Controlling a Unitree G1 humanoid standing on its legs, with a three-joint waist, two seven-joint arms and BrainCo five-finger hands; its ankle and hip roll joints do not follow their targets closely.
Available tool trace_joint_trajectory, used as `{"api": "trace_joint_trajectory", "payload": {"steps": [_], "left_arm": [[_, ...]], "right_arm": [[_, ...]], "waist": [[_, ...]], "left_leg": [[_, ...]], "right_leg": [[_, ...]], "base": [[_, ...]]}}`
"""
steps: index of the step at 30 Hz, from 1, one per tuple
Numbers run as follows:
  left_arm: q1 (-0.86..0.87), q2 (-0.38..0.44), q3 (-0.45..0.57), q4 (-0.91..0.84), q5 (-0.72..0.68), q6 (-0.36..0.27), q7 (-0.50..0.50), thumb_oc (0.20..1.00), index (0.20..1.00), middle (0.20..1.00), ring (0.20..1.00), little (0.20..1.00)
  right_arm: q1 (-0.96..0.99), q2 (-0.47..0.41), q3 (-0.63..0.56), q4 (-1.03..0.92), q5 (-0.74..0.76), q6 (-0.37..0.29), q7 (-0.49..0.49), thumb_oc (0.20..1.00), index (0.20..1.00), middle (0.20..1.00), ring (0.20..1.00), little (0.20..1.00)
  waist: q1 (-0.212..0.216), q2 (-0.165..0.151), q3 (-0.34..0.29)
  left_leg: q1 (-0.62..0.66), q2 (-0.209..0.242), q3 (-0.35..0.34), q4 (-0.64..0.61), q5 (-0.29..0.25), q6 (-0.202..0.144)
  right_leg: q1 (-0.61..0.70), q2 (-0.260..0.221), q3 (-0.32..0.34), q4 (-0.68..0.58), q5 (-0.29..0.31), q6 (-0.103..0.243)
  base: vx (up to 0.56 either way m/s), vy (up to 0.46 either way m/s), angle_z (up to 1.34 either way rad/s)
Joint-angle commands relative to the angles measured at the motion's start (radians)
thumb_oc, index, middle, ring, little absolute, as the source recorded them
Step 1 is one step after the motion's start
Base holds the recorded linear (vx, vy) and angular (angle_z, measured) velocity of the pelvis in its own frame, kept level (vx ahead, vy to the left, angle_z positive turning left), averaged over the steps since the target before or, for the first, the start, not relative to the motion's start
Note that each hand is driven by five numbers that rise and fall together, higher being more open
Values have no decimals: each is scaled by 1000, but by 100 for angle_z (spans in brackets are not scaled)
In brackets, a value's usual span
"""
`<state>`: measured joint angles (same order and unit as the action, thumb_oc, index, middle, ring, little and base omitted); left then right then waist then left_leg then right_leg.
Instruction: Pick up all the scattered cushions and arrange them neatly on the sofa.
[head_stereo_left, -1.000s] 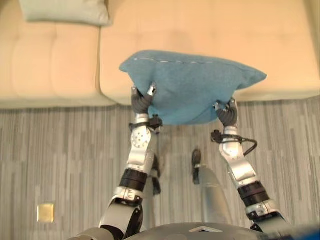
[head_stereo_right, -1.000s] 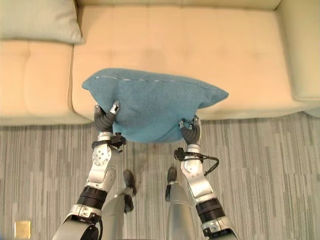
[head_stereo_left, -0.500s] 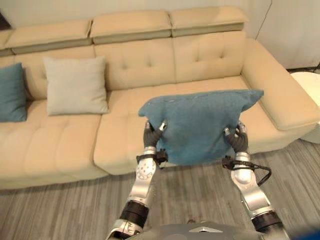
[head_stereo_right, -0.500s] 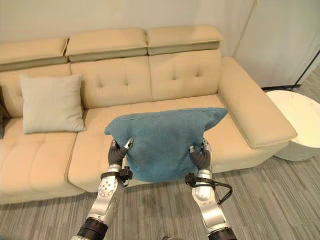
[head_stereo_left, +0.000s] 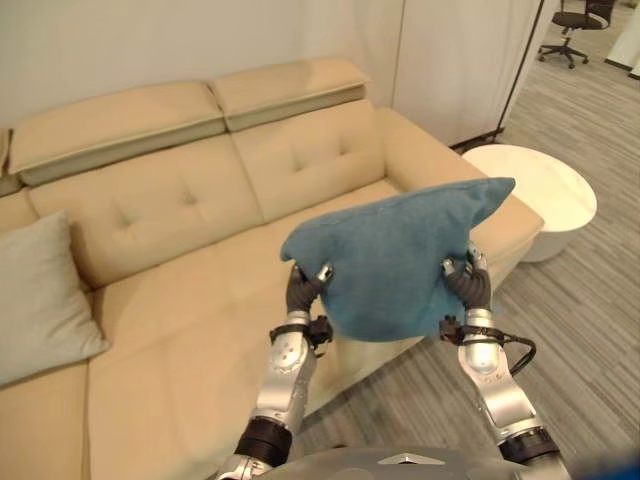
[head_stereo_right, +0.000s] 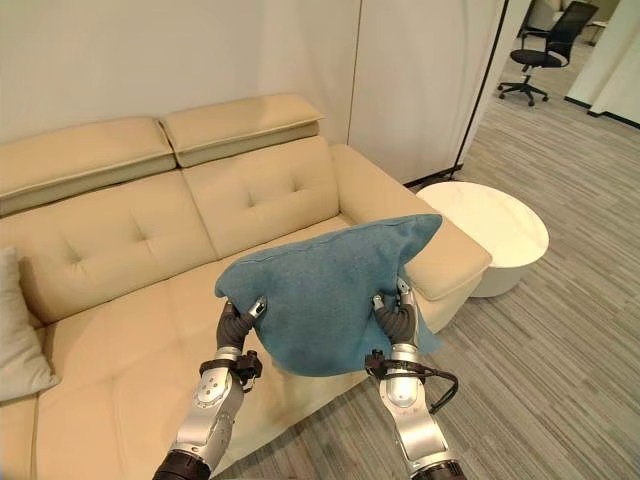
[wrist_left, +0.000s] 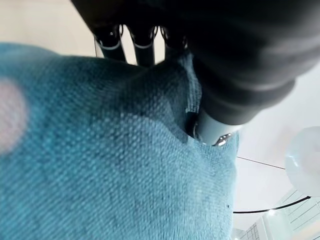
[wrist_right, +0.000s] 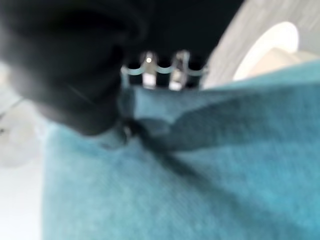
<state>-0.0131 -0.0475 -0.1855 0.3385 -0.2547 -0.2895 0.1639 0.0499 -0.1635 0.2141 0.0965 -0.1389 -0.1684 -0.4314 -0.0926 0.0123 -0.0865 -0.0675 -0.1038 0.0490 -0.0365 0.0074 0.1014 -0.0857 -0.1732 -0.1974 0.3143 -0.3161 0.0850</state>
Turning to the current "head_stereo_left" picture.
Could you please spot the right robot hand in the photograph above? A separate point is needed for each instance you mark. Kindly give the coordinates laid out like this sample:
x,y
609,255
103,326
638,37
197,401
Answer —
x,y
475,290

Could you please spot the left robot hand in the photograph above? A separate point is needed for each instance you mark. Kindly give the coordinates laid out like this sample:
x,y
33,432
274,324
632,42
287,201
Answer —
x,y
299,295

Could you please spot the blue cushion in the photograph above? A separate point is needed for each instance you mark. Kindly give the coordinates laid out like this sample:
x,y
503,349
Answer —
x,y
387,265

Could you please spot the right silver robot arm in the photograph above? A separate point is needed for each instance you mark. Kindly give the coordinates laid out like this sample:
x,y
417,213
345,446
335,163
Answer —
x,y
500,385

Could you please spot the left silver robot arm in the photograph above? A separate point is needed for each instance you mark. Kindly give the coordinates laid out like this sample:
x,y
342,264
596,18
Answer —
x,y
280,380

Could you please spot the beige leather sofa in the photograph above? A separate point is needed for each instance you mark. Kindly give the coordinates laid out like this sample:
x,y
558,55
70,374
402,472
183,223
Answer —
x,y
200,240

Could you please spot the round white side table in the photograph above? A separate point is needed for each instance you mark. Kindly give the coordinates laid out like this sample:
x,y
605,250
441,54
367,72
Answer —
x,y
550,200

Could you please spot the grey robot torso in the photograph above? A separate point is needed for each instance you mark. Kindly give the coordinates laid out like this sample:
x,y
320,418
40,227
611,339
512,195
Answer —
x,y
395,465

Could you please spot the white partition screen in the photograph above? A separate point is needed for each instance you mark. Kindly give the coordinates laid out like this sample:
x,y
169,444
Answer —
x,y
450,65

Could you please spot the light grey cushion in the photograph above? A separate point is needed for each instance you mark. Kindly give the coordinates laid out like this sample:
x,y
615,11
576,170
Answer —
x,y
37,295

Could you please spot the black office chair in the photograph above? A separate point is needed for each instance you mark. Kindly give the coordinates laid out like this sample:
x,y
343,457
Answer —
x,y
575,30

